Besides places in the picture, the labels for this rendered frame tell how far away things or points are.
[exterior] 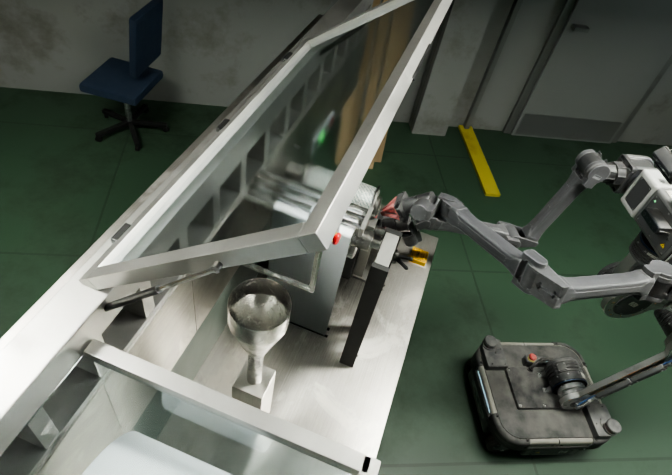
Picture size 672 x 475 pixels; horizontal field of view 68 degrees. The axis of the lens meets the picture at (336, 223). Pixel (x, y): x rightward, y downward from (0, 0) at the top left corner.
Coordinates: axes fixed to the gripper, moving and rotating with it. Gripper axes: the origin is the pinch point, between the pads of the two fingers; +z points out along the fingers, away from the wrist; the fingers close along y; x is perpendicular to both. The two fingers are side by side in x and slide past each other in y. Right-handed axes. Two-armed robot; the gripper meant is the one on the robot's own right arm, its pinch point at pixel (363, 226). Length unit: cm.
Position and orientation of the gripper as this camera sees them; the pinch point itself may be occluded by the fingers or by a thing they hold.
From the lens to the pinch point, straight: 195.1
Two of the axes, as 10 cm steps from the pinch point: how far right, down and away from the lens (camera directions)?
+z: -8.8, 0.5, 4.7
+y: 3.3, -6.5, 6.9
